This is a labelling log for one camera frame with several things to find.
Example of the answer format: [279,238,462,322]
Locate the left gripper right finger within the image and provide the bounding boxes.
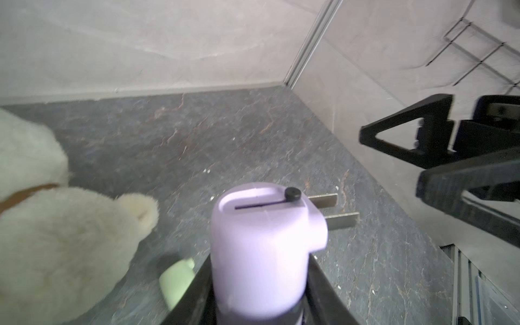
[304,255,359,325]

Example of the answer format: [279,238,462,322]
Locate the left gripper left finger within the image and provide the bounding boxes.
[161,256,215,325]

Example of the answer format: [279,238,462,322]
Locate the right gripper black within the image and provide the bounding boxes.
[359,93,519,248]

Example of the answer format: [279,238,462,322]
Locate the green flashlight row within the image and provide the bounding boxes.
[159,258,195,311]

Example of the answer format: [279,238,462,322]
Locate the purple flashlight row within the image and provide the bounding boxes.
[209,181,361,325]

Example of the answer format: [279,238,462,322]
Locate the white plush bear toy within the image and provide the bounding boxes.
[1,110,159,324]

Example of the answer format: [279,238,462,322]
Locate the black wire hook rack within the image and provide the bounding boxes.
[426,1,519,96]

